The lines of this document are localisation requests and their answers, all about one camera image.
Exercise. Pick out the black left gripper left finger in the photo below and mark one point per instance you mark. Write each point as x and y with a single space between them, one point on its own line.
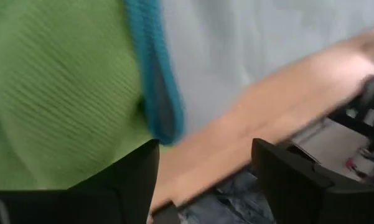
137 180

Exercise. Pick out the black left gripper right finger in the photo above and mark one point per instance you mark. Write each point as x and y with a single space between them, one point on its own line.
283 180

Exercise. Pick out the light blue microfiber towel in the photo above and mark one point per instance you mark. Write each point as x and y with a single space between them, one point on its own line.
236 46

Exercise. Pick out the green microfiber towel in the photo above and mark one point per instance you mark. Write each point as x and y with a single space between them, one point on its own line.
65 93

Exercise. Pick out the person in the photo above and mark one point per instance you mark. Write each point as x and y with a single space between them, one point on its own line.
230 199

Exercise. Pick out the black table edge bracket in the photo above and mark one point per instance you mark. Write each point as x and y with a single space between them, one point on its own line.
166 216

